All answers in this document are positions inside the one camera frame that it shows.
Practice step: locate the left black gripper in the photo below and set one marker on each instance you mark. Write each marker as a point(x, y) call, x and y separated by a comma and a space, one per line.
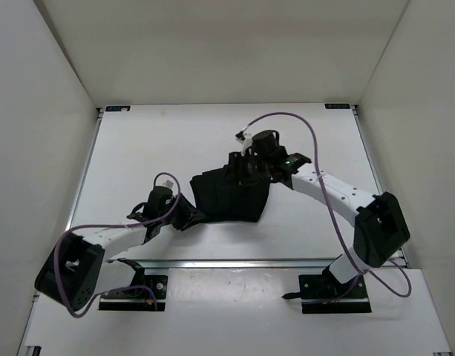
point(189, 213)

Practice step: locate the black pleated skirt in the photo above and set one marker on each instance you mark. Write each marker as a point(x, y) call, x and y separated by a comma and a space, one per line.
point(221, 200)

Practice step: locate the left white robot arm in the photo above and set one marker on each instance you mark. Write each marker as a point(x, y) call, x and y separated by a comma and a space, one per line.
point(80, 268)

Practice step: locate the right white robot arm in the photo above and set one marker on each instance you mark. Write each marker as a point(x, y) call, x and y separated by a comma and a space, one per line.
point(379, 225)

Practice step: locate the right corner label sticker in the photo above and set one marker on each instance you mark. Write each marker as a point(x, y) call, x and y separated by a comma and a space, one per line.
point(337, 106)

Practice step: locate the corner label sticker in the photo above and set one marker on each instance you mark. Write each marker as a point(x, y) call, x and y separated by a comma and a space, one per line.
point(117, 108)
point(337, 106)

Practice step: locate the left corner label sticker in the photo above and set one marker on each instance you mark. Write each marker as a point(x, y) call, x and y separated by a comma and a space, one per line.
point(117, 108)

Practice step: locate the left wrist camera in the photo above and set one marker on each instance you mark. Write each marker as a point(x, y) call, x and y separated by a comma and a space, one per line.
point(168, 184)

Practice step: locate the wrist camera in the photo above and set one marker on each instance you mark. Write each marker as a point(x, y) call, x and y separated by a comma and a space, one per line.
point(245, 139)
point(168, 184)

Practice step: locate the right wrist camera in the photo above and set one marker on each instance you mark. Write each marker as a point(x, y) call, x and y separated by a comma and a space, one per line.
point(245, 139)

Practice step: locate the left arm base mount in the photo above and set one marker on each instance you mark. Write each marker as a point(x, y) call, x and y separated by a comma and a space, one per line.
point(138, 293)

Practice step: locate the front aluminium table rail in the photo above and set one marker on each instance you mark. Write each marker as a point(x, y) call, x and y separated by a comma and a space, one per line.
point(235, 264)

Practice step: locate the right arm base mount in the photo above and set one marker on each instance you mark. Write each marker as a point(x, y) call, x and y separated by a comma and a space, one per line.
point(322, 294)

